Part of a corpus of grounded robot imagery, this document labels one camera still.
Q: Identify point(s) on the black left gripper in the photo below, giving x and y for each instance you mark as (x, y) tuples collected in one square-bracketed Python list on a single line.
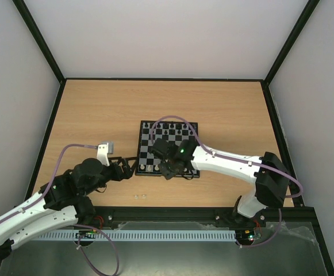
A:
[(119, 175)]

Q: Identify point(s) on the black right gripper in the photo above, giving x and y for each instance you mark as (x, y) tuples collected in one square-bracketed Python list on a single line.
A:
[(170, 168)]

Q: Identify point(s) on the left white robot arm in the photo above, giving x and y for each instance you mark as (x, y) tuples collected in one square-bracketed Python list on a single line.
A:
[(62, 203)]

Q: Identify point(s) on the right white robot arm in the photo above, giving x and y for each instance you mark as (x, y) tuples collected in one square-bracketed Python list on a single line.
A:
[(265, 173)]

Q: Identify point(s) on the black silver chess board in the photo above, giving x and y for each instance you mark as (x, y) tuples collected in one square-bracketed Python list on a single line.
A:
[(143, 155)]

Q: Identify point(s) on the clear plastic sheet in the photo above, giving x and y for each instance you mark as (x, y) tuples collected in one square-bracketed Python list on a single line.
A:
[(299, 230)]

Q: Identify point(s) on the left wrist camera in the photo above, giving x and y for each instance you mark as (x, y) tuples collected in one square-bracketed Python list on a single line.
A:
[(105, 149)]

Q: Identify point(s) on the white slotted cable duct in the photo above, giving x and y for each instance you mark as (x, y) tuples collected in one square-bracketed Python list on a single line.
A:
[(140, 235)]

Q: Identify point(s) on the black left frame rail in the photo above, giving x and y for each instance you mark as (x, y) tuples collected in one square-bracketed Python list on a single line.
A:
[(45, 140)]

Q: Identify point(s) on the black frame rail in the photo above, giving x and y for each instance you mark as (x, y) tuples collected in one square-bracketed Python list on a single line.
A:
[(277, 128), (161, 214), (45, 140)]

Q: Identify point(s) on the black right frame rail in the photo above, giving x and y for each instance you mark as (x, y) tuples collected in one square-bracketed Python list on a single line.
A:
[(277, 128)]

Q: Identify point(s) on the black front frame rail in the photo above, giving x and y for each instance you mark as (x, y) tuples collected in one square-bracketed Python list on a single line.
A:
[(161, 214)]

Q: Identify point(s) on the black frame post back left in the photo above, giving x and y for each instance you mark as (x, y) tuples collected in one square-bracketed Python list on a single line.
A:
[(38, 37)]

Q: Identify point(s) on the black frame post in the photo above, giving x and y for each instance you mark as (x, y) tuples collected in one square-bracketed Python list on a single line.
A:
[(291, 39), (38, 37)]

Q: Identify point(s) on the black frame post back right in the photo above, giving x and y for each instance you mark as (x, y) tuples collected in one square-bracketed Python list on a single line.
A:
[(291, 39)]

